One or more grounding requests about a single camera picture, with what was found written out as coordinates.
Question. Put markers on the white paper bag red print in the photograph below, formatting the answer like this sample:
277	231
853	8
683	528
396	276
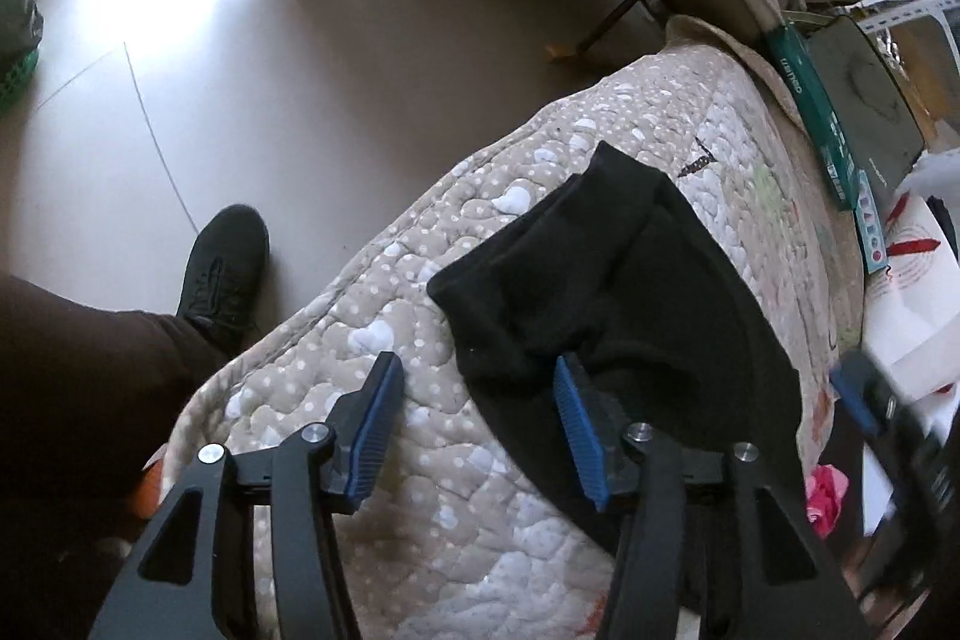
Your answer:
911	280

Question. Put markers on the white metal rack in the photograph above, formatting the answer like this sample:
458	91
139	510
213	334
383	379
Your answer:
911	6

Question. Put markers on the black flat device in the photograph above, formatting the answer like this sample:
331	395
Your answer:
862	100

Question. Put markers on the beige quilted blanket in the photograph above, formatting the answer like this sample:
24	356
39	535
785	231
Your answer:
450	280

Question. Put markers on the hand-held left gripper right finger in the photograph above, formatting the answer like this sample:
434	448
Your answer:
581	437

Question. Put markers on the pink cloth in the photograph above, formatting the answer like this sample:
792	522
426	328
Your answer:
825	501

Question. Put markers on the black pants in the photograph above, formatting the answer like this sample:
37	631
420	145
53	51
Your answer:
637	280

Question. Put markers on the small colourful dotted box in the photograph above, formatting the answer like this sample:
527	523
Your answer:
871	224

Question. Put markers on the green cardboard box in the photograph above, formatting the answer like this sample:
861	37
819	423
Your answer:
814	108

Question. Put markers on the person's black shoe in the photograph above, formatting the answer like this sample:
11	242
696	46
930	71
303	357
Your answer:
223	272

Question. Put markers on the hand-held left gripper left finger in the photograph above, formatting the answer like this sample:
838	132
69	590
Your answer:
373	434

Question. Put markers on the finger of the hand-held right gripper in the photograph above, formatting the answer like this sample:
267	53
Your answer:
855	392

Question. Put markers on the person's leg in brown trousers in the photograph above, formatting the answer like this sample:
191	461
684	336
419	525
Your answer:
82	407

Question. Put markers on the green plastic basket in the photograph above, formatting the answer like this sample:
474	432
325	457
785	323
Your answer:
15	81

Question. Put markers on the orange cloth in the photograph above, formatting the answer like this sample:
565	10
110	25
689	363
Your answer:
144	494

